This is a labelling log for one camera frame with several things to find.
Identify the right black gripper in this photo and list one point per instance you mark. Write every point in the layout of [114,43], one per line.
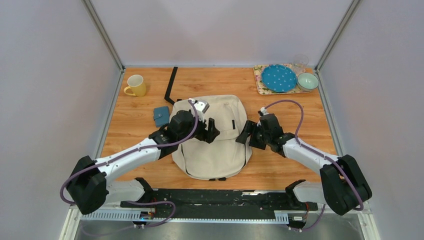
[248,128]

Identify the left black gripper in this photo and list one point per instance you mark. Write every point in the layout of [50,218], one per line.
[210,135]

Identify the beige canvas backpack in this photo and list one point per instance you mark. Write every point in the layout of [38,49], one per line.
[224,157]

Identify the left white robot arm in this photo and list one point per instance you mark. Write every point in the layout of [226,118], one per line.
[91,183]

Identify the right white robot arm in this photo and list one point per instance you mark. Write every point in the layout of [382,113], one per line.
[342,186]

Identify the floral tray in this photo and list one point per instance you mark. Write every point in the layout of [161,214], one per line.
[257,70]

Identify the teal wallet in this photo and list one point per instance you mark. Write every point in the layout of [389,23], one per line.
[161,116]

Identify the blue dotted plate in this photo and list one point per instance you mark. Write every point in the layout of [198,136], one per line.
[279,78]

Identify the light green bowl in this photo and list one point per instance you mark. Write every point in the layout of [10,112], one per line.
[307,82]

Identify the yellow mug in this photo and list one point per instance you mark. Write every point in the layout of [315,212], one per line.
[136,86]

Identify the clear glass cup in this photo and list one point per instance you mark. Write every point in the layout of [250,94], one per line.
[299,63]

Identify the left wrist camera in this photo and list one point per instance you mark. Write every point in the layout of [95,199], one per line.
[200,108]

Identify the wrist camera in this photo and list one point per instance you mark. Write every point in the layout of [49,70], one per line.
[263,111]
[200,108]

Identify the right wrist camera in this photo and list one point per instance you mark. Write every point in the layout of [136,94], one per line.
[263,111]

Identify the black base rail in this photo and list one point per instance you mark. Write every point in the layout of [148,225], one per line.
[221,204]

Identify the right aluminium frame post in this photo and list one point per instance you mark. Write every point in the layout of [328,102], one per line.
[352,8]

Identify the aluminium frame post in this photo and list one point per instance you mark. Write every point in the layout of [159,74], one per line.
[93,14]
[352,8]

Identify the left aluminium frame post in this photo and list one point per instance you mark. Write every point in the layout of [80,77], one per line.
[93,14]

